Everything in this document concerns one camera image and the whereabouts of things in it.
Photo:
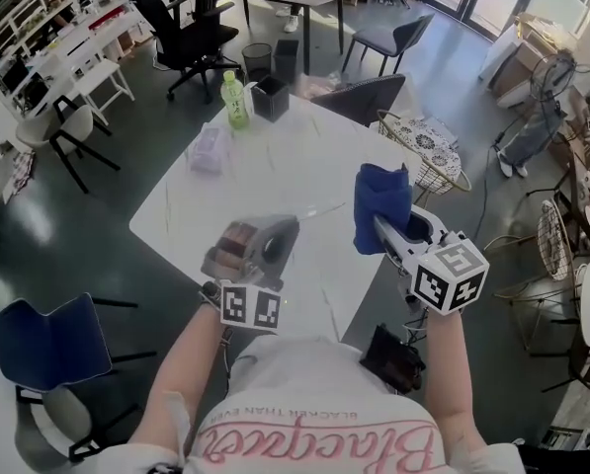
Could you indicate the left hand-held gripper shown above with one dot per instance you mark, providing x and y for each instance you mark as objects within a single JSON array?
[{"x": 250, "y": 306}]

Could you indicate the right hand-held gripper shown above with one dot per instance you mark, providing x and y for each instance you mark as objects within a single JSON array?
[{"x": 452, "y": 279}]

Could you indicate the blue cloth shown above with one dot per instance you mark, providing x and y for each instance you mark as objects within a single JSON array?
[{"x": 378, "y": 200}]

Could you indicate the person's left forearm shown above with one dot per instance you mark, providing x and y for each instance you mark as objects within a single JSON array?
[{"x": 186, "y": 363}]

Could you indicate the person's right forearm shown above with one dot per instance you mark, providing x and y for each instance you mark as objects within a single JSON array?
[{"x": 447, "y": 363}]

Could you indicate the person's left hand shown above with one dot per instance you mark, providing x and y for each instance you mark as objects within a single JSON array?
[{"x": 235, "y": 240}]

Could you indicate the purple tissue pack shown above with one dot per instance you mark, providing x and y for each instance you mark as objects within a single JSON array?
[{"x": 208, "y": 148}]

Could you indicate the black square container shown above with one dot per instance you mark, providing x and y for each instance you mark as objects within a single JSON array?
[{"x": 270, "y": 99}]

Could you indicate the green tea bottle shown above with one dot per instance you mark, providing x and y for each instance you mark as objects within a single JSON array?
[{"x": 235, "y": 99}]

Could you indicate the dark grey dining chair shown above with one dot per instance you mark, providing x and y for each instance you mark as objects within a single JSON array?
[
  {"x": 361, "y": 97},
  {"x": 398, "y": 37}
]

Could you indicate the black square waste bin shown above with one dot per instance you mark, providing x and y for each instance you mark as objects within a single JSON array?
[{"x": 286, "y": 57}]

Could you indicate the person's white t-shirt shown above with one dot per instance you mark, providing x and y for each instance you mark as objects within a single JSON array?
[{"x": 314, "y": 403}]

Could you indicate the cardboard box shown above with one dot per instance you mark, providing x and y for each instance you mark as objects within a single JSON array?
[{"x": 517, "y": 67}]

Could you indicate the standing fan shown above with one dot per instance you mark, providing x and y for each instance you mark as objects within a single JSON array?
[{"x": 554, "y": 74}]

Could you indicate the black office chair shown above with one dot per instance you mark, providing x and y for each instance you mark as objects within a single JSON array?
[{"x": 181, "y": 37}]

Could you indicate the white chair with black legs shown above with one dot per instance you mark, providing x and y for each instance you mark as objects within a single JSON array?
[{"x": 62, "y": 131}]

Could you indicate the blue chair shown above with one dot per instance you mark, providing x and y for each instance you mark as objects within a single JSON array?
[{"x": 47, "y": 343}]

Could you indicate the red box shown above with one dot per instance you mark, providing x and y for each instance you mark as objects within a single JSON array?
[{"x": 108, "y": 18}]

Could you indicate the white shelving unit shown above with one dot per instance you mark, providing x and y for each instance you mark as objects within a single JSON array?
[{"x": 27, "y": 27}]

